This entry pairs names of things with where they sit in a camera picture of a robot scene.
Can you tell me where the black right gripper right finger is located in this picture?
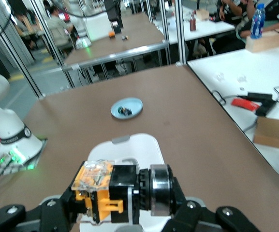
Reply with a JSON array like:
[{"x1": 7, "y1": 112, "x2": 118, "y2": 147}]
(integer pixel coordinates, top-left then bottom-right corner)
[{"x1": 163, "y1": 177, "x2": 261, "y2": 232}]

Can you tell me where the black yellow green battery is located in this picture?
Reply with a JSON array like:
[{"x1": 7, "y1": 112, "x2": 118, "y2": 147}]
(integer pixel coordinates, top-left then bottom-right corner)
[{"x1": 117, "y1": 105, "x2": 132, "y2": 116}]

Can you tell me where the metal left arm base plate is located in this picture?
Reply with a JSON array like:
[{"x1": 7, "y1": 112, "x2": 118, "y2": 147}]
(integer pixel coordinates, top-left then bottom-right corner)
[{"x1": 0, "y1": 137, "x2": 48, "y2": 181}]

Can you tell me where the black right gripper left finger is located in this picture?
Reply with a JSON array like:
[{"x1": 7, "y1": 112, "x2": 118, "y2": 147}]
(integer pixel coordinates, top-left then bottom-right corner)
[{"x1": 0, "y1": 189, "x2": 82, "y2": 232}]

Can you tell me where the seated person striped shirt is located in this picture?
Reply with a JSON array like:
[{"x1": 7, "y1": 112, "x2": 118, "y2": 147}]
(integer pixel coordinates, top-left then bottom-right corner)
[{"x1": 44, "y1": 6, "x2": 72, "y2": 53}]

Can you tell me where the light blue round plate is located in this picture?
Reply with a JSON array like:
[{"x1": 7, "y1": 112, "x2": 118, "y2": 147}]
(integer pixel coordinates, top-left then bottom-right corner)
[{"x1": 110, "y1": 97, "x2": 144, "y2": 120}]

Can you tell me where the blue water bottle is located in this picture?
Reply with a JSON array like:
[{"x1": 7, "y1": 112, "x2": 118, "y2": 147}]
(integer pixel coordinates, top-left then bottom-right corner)
[{"x1": 250, "y1": 2, "x2": 267, "y2": 39}]

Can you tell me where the white box with grey clips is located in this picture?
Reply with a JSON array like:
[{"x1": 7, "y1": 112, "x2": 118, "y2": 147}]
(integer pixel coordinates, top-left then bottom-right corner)
[{"x1": 79, "y1": 132, "x2": 165, "y2": 232}]

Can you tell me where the person in dark jacket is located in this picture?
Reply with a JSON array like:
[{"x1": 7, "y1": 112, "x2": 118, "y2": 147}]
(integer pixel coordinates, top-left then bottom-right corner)
[{"x1": 216, "y1": 0, "x2": 255, "y2": 25}]

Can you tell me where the brown bottle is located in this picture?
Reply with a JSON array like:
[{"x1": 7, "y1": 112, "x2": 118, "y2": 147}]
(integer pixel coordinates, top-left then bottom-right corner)
[{"x1": 189, "y1": 13, "x2": 198, "y2": 31}]

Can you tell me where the aluminium frame post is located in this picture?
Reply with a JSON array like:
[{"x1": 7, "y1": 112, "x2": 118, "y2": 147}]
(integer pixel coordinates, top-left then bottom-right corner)
[
  {"x1": 160, "y1": 0, "x2": 172, "y2": 66},
  {"x1": 175, "y1": 0, "x2": 187, "y2": 66},
  {"x1": 31, "y1": 0, "x2": 74, "y2": 87},
  {"x1": 0, "y1": 7, "x2": 45, "y2": 100}
]

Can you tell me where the aluminium frame rail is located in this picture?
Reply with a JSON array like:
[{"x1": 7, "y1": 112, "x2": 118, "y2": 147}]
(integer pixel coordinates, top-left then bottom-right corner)
[{"x1": 61, "y1": 42, "x2": 169, "y2": 72}]

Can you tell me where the brown cardboard box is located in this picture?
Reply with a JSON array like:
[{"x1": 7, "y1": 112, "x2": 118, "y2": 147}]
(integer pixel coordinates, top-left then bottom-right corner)
[{"x1": 252, "y1": 116, "x2": 279, "y2": 151}]

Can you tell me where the red flat device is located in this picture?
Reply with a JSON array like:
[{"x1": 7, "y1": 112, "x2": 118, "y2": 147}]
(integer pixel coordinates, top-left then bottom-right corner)
[{"x1": 231, "y1": 98, "x2": 261, "y2": 111}]

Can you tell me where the black neighbouring robot gripper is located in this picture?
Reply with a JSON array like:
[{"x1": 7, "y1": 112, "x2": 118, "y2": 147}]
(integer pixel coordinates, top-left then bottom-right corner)
[{"x1": 104, "y1": 0, "x2": 124, "y2": 34}]

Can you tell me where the small cardboard box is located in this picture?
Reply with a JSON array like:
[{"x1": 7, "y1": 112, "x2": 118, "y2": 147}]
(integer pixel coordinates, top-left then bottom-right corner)
[{"x1": 195, "y1": 9, "x2": 210, "y2": 22}]

